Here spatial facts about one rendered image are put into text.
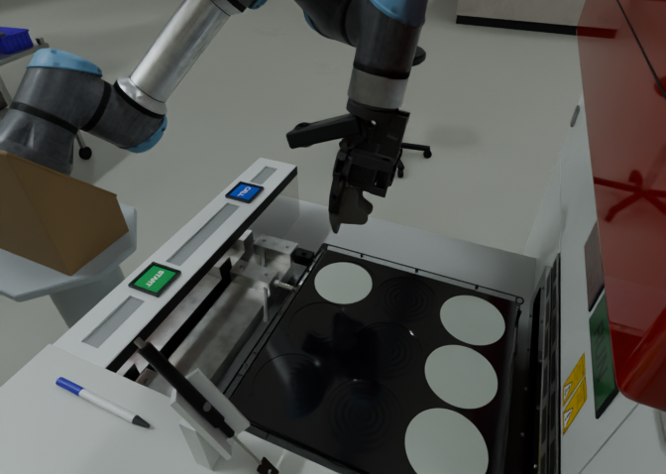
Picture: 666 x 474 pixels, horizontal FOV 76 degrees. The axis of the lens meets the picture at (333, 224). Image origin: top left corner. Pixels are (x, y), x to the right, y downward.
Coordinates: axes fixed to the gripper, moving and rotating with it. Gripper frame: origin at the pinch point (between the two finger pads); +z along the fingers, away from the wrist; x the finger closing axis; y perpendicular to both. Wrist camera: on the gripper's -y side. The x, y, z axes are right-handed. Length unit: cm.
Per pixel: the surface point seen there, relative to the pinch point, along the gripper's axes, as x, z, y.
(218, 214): 5.0, 8.4, -22.9
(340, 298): -2.6, 11.9, 4.3
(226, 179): 162, 88, -104
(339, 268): 4.3, 11.0, 2.0
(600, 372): -24.1, -7.7, 31.7
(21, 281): -8, 30, -59
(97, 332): -23.8, 13.9, -24.9
